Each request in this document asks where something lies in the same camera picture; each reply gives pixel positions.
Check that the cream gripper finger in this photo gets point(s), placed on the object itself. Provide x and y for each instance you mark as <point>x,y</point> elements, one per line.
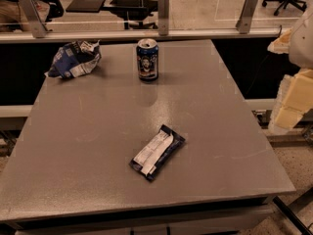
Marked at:
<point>281,45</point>
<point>294,100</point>

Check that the blue rxbar wrapper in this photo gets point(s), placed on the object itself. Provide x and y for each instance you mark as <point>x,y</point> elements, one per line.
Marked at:
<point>157,152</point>

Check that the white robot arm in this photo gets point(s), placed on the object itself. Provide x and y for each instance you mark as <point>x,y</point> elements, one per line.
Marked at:
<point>301,44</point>

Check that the blue pepsi can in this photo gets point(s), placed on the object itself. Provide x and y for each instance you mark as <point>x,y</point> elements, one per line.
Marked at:
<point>147,59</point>

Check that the black rolling chair base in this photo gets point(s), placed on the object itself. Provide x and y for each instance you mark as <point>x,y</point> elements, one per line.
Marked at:
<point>298,4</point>

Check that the black office chair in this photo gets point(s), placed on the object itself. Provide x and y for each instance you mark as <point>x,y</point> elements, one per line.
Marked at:
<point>133,12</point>

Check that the crumpled blue chip bag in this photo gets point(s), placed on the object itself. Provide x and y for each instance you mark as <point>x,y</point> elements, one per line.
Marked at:
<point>75,59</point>

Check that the dark background desk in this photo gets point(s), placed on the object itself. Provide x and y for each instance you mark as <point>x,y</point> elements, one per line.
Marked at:
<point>85,6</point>

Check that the glass barrier panel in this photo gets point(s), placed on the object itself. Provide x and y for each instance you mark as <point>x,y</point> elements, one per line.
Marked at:
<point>114,15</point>

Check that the right metal bracket post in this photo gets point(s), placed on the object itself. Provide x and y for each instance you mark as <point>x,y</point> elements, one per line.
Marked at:
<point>243,24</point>

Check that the metal bracket post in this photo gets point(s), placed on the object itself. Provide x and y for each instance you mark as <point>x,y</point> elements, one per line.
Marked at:
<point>243,24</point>
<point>163,17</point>
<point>34,16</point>

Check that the middle metal bracket post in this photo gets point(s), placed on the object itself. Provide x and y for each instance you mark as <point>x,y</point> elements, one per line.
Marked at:
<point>163,17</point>

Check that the left metal bracket post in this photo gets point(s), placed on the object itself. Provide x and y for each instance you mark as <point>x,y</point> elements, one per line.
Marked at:
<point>34,16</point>

